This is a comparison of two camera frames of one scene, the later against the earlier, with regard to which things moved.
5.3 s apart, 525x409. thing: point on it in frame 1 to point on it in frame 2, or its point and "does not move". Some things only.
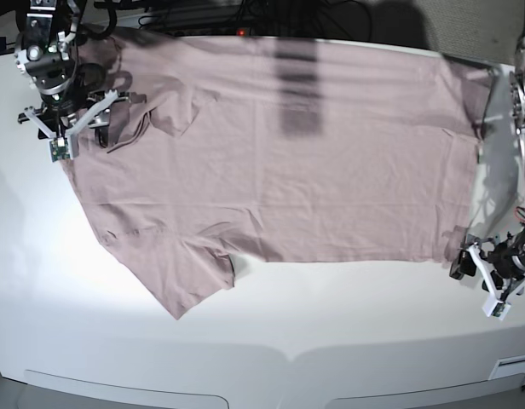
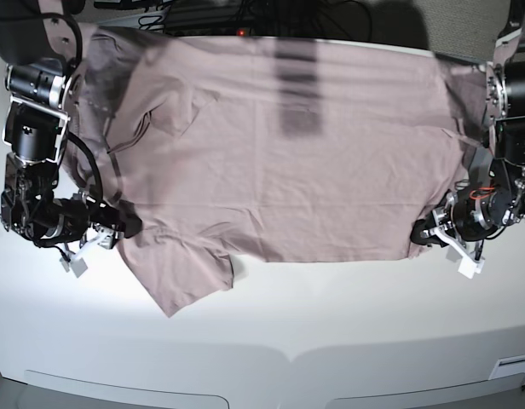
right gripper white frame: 496,305 to 466,218
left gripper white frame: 61,146 to 60,220
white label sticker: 516,365 does not move
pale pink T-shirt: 280,148 does not move
